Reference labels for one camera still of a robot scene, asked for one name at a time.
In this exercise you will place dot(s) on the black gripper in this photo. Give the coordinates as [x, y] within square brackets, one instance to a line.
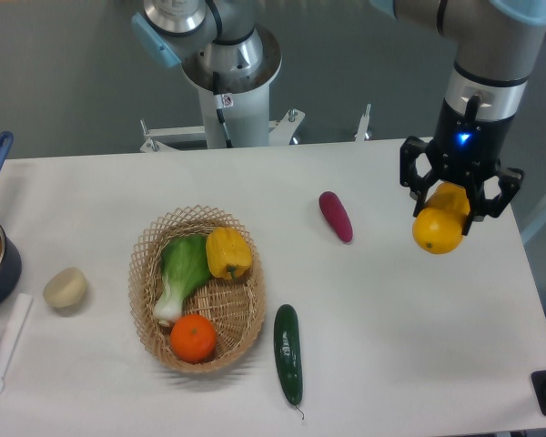
[465, 152]

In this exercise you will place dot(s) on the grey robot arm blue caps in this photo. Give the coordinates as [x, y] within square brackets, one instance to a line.
[226, 54]

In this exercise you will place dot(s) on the woven wicker basket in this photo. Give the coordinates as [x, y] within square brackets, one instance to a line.
[236, 308]

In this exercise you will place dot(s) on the purple sweet potato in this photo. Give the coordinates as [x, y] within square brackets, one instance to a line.
[336, 216]

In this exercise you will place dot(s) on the dark green cucumber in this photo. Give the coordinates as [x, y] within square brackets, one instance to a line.
[287, 354]

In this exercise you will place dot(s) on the yellow bell pepper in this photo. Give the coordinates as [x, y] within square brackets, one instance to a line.
[228, 254]

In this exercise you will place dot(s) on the green bok choy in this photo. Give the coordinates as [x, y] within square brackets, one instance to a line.
[184, 268]

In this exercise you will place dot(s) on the orange fruit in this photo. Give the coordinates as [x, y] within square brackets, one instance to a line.
[193, 338]

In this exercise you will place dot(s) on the beige potato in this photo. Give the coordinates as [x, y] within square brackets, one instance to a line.
[66, 288]

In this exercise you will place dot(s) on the white rolled cloth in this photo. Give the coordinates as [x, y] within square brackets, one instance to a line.
[12, 331]

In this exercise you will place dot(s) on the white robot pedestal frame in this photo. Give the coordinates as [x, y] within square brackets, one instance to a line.
[230, 120]

